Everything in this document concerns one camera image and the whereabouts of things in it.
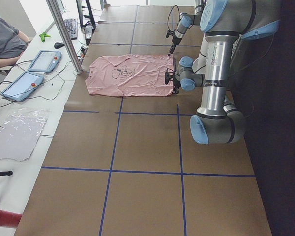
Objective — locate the seated person in grey shirt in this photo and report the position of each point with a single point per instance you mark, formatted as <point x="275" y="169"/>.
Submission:
<point x="13" y="43"/>

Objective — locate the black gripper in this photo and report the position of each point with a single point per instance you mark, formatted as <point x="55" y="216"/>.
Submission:
<point x="176" y="84"/>
<point x="173" y="45"/>

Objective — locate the aluminium frame post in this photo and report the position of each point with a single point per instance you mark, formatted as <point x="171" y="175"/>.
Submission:
<point x="57" y="16"/>

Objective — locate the black keyboard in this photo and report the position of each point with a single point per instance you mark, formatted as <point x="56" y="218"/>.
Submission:
<point x="71" y="26"/>

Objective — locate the clear plastic bag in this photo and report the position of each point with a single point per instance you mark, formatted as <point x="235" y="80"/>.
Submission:
<point x="20" y="133"/>

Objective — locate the small grey power adapter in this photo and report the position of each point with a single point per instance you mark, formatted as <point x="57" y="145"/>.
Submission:
<point x="88" y="30"/>

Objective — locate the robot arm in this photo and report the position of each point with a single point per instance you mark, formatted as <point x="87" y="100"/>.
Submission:
<point x="186" y="21"/>
<point x="222" y="22"/>

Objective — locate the blue teach pendant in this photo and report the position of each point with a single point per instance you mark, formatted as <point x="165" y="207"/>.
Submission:
<point x="45" y="61"/>
<point x="22" y="87"/>

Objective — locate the near blue teach pendant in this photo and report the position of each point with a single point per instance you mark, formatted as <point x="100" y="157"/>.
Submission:
<point x="22" y="87"/>

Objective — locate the pink Snoopy t-shirt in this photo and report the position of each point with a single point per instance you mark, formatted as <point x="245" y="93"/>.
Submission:
<point x="130" y="75"/>

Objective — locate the green plastic clamp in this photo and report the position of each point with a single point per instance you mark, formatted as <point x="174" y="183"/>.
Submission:
<point x="43" y="36"/>

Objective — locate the black computer mouse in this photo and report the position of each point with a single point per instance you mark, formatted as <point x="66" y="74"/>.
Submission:
<point x="58" y="45"/>

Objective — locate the red cylinder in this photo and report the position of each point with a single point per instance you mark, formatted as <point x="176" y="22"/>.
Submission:
<point x="9" y="219"/>

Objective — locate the far blue teach pendant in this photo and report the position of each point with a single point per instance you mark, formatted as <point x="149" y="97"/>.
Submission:
<point x="45" y="61"/>

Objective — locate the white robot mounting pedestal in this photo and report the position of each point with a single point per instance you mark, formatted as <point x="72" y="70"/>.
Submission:
<point x="199" y="64"/>

